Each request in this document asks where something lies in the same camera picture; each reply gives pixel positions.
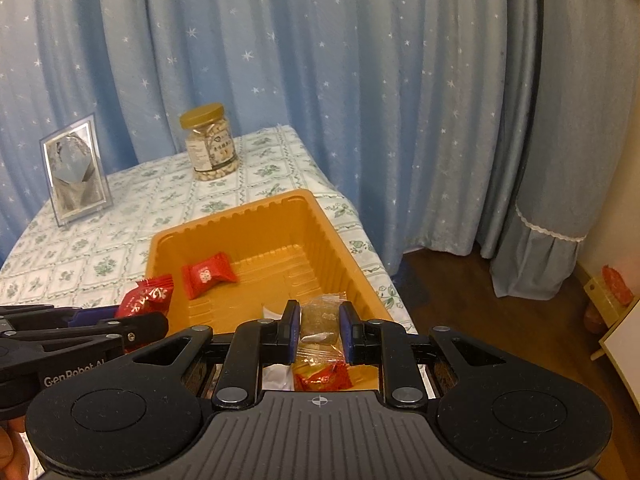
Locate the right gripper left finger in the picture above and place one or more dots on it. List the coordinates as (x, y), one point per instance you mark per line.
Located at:
(196, 365)

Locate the clear snack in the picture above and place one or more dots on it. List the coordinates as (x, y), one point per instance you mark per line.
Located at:
(319, 343)

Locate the red candy packet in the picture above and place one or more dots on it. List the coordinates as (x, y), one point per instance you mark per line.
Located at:
(198, 278)

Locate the small yellow stool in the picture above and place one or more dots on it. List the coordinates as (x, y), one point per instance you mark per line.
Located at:
(609, 299)

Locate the nut jar gold lid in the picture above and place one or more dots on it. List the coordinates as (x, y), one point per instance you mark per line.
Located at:
(209, 142)

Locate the person's left hand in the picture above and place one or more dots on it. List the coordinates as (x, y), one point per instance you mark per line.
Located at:
(14, 458)

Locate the blue star curtain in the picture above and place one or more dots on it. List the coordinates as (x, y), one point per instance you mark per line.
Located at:
(416, 110)

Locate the small red candy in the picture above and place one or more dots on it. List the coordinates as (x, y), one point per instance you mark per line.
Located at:
(322, 377)

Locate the red snack packet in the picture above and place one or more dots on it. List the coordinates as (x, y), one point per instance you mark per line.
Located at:
(150, 295)

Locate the grey lace trimmed curtain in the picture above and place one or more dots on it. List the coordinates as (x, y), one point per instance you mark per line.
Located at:
(587, 83)

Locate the orange plastic tray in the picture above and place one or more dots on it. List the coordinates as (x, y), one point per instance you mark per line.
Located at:
(280, 248)

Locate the white wrapped candy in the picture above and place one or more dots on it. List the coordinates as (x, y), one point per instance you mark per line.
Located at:
(278, 377)

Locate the white cabinet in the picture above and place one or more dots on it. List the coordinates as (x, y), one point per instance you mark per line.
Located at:
(621, 344)

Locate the silver picture frame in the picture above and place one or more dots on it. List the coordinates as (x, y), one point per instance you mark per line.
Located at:
(75, 176)

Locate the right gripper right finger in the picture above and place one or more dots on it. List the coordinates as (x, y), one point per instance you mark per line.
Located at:
(412, 369)

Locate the floral white tablecloth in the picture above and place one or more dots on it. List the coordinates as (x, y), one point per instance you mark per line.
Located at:
(96, 260)

